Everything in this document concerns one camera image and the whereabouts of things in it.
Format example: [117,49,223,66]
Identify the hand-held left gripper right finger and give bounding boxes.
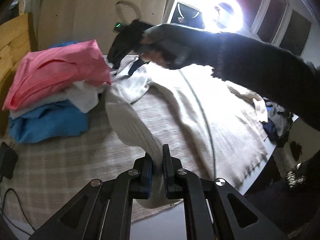
[162,144,288,240]

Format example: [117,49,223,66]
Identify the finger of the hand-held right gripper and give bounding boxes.
[128,54,150,77]
[107,39,132,70]

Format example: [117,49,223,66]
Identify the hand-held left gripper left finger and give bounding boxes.
[29,152,154,240]

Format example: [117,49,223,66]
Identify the cream knit sweater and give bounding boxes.
[105,62,269,208]

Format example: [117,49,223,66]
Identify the grey clothes pile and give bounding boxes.
[260,100,300,148]

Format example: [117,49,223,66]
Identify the person's right hand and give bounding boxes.
[139,26,180,70]

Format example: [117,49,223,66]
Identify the white folded garment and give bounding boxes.
[10,80,110,119]

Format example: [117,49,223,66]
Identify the light wooden panel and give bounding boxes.
[30,0,175,53]

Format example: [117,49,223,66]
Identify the pink folded garment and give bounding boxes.
[2,39,113,111]

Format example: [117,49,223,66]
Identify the blue folded garment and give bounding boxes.
[9,41,89,144]

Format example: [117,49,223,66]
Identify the yellow wooden headboard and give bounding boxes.
[0,12,38,135]

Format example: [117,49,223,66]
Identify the black power brick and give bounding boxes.
[0,142,18,179]

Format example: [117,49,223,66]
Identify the white ring light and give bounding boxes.
[201,0,244,33]

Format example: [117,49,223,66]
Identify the black power brick cable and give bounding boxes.
[0,187,35,230]

